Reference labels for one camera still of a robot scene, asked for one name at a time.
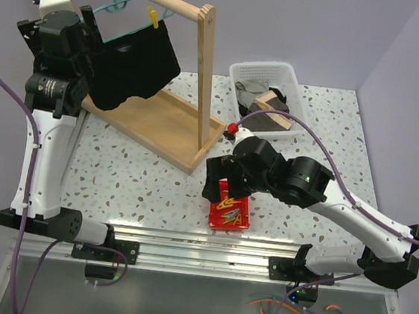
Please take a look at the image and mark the white plastic basket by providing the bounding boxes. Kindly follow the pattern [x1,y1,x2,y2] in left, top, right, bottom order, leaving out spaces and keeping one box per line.
[229,62,308,139]

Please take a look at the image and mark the wooden block in basket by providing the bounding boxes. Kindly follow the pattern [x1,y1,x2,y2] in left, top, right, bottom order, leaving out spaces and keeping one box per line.
[255,90,292,131]

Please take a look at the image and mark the teal plastic clothes hanger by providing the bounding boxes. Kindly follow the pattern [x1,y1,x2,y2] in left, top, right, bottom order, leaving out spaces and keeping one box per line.
[93,0,174,43]

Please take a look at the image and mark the grey clothespin in tray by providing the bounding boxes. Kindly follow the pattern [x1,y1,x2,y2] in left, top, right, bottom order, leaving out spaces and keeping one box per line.
[221,209,241,222]

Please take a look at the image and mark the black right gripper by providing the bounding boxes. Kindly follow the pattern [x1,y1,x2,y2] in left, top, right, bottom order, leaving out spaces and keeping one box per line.
[201,151,275,209]

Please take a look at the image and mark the red plastic tray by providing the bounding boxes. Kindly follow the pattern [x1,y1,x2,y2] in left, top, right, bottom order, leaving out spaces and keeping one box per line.
[208,180,250,232]

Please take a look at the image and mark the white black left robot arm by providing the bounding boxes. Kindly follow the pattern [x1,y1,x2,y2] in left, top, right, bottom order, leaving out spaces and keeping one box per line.
[0,5,139,265]

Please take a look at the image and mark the yellow clothespin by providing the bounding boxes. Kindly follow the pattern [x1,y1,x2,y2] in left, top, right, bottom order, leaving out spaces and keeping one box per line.
[147,6,160,29]
[215,197,240,210]

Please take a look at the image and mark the aluminium mounting rail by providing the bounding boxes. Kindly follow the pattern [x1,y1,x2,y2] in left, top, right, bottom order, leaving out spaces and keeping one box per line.
[15,213,403,298]

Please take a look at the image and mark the grey clothes in basket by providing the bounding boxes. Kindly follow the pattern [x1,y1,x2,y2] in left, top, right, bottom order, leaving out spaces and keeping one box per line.
[235,79,289,132]

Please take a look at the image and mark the wooden clothes rack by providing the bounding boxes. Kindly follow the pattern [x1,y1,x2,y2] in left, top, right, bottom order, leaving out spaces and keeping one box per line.
[81,0,224,174]

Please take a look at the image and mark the yellow clothespin in tray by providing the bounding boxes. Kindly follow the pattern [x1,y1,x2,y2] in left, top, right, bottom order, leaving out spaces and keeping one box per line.
[215,197,240,210]

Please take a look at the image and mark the black underwear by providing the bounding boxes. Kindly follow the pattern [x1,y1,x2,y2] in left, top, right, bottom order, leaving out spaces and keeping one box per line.
[89,21,181,110]

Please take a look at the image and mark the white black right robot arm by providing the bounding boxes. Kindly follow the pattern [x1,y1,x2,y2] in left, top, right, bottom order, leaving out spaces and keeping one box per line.
[202,128,419,289]

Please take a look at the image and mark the orange clothespin in tray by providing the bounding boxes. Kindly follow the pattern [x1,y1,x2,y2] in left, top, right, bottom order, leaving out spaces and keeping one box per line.
[232,214,244,227]

